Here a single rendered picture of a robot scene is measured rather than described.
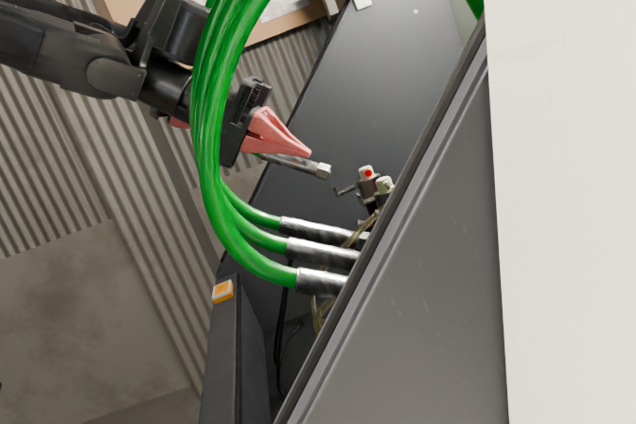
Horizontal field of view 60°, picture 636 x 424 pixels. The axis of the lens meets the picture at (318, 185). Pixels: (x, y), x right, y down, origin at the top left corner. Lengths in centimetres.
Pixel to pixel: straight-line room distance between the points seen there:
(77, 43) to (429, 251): 43
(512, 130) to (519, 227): 5
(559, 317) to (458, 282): 6
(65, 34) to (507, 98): 45
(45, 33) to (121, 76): 8
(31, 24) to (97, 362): 247
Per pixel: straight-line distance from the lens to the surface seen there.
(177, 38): 62
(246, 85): 60
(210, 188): 37
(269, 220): 54
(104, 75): 61
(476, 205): 29
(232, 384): 63
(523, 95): 25
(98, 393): 306
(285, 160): 72
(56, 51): 61
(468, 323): 31
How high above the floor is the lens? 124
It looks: 12 degrees down
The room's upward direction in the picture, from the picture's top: 21 degrees counter-clockwise
